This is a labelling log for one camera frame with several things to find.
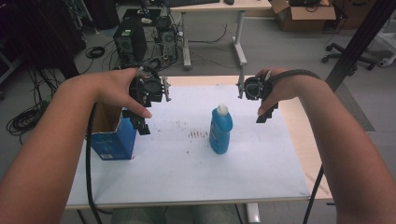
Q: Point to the grey floor mat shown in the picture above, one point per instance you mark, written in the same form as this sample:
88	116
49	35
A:
355	109

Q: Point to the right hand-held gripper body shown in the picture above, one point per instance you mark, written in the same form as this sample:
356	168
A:
253	88

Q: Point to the black metal post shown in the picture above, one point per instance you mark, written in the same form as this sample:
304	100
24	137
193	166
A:
361	43

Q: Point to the white table mat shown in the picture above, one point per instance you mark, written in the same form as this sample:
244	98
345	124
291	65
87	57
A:
193	168

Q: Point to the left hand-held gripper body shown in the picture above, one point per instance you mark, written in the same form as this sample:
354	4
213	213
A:
152	88

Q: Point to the light wooden desk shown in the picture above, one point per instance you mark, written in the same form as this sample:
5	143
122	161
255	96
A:
218	5

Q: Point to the person's left hand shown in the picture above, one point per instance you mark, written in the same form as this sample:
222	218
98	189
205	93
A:
106	87

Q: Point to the black computer tower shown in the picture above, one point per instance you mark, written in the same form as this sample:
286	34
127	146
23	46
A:
129	40

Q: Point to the black keyboard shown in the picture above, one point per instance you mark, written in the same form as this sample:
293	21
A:
190	2

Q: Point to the brown cardboard box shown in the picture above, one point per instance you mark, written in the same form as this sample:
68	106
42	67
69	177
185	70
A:
306	17

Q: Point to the black computer mouse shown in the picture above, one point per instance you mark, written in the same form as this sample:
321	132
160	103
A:
229	2

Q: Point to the blue cardboard box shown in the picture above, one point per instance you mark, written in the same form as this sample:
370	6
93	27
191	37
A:
115	140

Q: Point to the blue detergent bottle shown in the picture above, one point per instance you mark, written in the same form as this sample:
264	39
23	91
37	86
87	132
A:
220	130

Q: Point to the white table leg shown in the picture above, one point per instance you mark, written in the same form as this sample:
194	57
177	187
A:
252	214

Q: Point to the small grey computer case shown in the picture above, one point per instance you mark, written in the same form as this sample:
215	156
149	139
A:
168	43

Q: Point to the black office chair base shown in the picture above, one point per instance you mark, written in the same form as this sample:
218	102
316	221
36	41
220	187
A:
345	56

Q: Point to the person's right hand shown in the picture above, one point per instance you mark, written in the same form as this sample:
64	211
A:
285	85

